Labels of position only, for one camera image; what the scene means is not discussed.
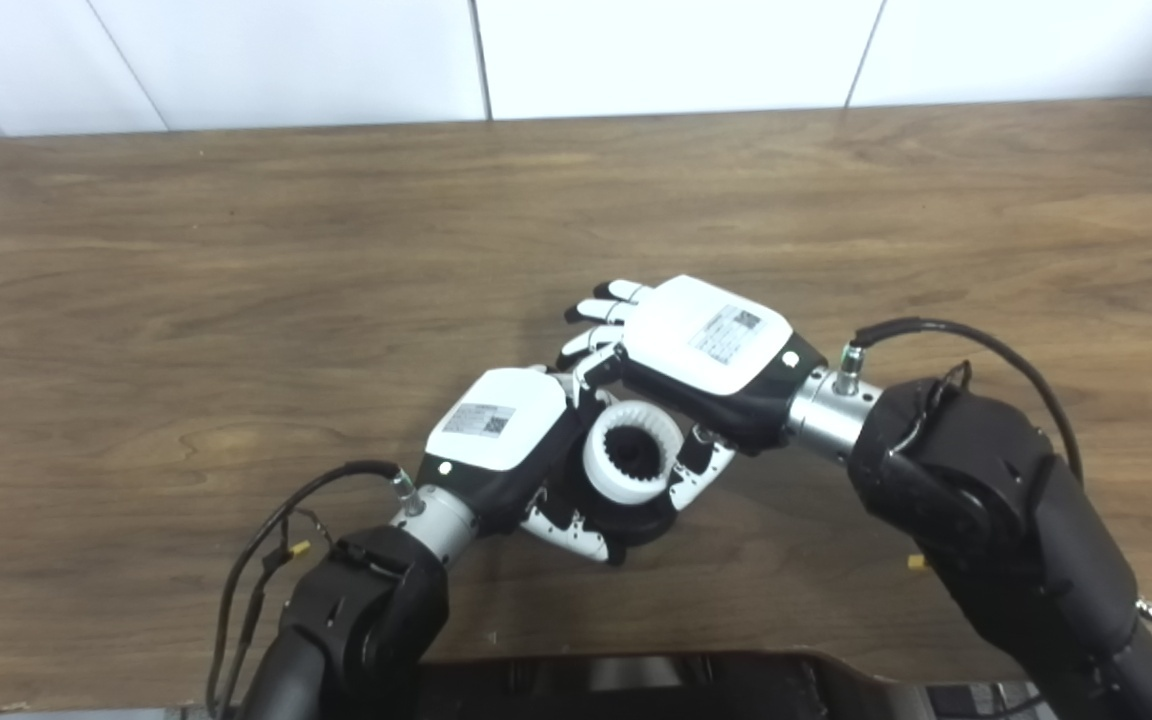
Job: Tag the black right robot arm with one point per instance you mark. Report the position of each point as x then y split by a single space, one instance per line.
996 500

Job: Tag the black robot torso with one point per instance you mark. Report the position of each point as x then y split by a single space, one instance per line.
656 690

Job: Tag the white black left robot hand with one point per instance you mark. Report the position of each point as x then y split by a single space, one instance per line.
496 420

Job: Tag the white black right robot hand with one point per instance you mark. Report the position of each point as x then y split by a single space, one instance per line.
706 340

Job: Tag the round black part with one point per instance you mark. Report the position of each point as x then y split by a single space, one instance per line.
641 522

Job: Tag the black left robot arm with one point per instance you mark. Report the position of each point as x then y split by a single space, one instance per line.
366 610

